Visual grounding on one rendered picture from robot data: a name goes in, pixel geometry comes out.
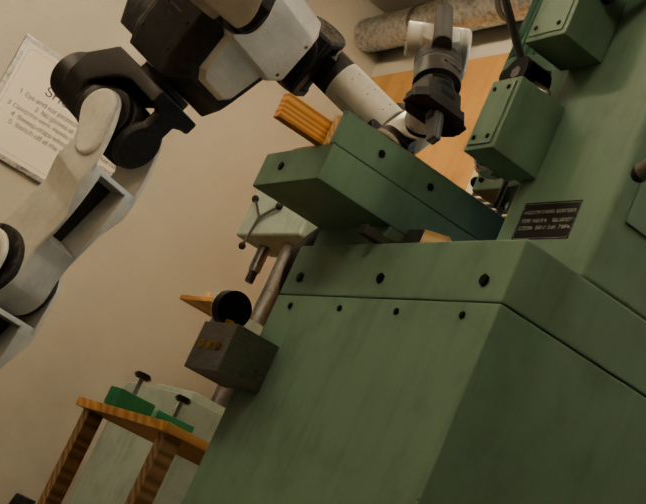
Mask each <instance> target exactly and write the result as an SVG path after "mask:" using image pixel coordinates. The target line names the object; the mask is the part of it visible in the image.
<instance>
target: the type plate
mask: <svg viewBox="0 0 646 504"><path fill-rule="evenodd" d="M582 202H583V200H568V201H554V202H539V203H526V205H525V207H524V210H523V212H522V214H521V217H520V219H519V222H518V224H517V226H516V229H515V231H514V233H513V236H512V238H511V240H518V239H527V240H538V239H568V236H569V234H570V231H571V229H572V227H573V224H574V222H575V219H576V217H577V214H578V212H579V209H580V207H581V204H582Z"/></svg>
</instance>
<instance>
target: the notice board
mask: <svg viewBox="0 0 646 504"><path fill-rule="evenodd" d="M62 58H63V57H62V56H60V55H58V54H57V53H55V52H54V51H52V50H51V49H49V48H48V47H46V46H45V45H43V44H42V43H40V42H39V41H37V40H36V39H34V38H33V37H31V36H30V35H28V34H27V35H26V36H25V37H24V39H23V41H22V43H21V45H20V47H19V48H18V50H17V52H16V54H15V56H14V57H13V59H12V61H11V63H10V65H9V66H8V68H7V70H6V72H5V74H4V75H3V77H2V79H1V81H0V161H2V162H4V163H5V164H7V165H9V166H11V167H12V168H14V169H16V170H17V171H19V172H21V173H22V174H24V175H26V176H27V177H29V178H31V179H33V180H34V181H36V182H38V183H39V184H41V183H42V182H43V181H44V180H45V179H46V177H47V175H48V172H49V170H50V168H51V166H52V164H53V162H54V160H55V157H56V156H57V154H58V153H59V152H60V151H61V150H62V149H63V148H64V147H65V146H66V145H67V144H68V143H69V142H70V141H71V140H72V139H73V138H74V136H75V133H76V130H77V126H78V122H77V120H76V118H75V117H74V116H73V115H72V114H71V113H70V111H69V110H68V109H67V108H66V107H65V105H64V104H63V103H62V102H61V101H60V100H59V98H58V97H57V96H56V95H55V94H54V92H53V91H52V89H51V86H50V77H51V73H52V71H53V69H54V67H55V66H56V64H57V63H58V62H59V61H60V60H61V59H62ZM96 165H97V166H98V167H99V168H100V169H102V170H103V171H104V172H105V173H106V174H107V175H109V176H111V175H112V174H113V173H114V172H115V170H116V165H114V164H113V163H112V162H111V161H109V160H108V159H107V158H106V157H105V156H104V155H102V156H101V158H100V159H99V161H98V163H97V164H96Z"/></svg>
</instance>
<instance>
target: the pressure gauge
mask: <svg viewBox="0 0 646 504"><path fill-rule="evenodd" d="M210 311H211V316H212V319H213V320H214V322H221V323H232V324H240V325H242V326H244V325H245V324H246V323H247V322H248V321H249V319H250V317H251V313H252V305H251V302H250V300H249V298H248V297H247V296H246V295H245V294H244V293H242V292H240V291H233V290H224V291H221V292H219V293H218V294H217V295H216V296H215V297H214V298H213V300H212V303H211V308H210Z"/></svg>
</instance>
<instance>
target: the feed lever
mask: <svg viewBox="0 0 646 504"><path fill-rule="evenodd" d="M501 1H502V5H503V9H504V13H505V17H506V21H507V25H508V29H509V33H510V37H511V40H512V44H513V48H514V52H515V56H516V60H515V61H514V62H512V63H511V64H510V66H509V67H508V68H507V70H506V71H505V73H504V75H503V79H502V80H506V79H510V78H515V77H520V76H524V77H525V78H527V79H528V80H529V81H531V82H532V83H533V84H534V85H536V86H537V87H538V88H540V89H541V90H542V91H544V92H545V93H546V94H547V95H549V96H550V97H551V91H550V90H549V88H550V86H551V80H552V77H551V74H550V73H549V72H548V71H546V70H545V69H544V68H543V67H541V66H540V65H539V64H538V63H536V62H535V61H534V60H532V59H531V58H530V57H528V56H525V54H524V51H523V47H522V43H521V39H520V36H519V32H518V28H517V24H516V21H515V17H514V13H513V9H512V6H511V2H510V0H501Z"/></svg>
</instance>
